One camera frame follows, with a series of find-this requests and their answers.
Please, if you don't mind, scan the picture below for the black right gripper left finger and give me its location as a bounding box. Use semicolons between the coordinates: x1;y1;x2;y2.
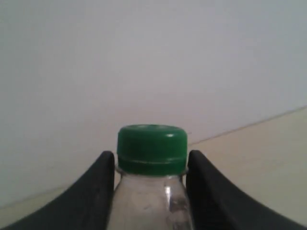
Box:
5;151;115;230

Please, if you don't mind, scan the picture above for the green label clear bottle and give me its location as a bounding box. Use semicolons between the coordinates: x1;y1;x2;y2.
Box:
107;124;194;230

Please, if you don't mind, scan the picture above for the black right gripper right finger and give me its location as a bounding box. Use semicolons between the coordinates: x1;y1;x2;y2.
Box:
186;150;306;230

